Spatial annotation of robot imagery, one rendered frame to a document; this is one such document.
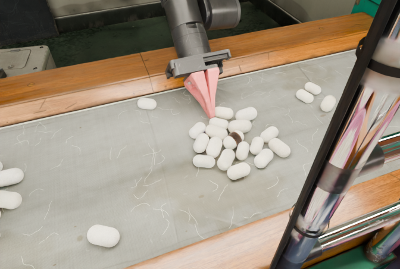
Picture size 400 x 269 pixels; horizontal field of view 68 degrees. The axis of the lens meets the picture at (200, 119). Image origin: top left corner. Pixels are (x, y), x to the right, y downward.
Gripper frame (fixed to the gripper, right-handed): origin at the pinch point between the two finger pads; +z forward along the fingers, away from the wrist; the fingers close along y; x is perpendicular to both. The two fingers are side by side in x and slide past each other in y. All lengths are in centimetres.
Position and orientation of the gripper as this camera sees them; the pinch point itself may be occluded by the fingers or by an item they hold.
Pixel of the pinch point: (211, 113)
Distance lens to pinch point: 49.4
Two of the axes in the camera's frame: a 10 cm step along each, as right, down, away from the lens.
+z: 2.6, 9.6, -0.7
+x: -2.3, 1.3, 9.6
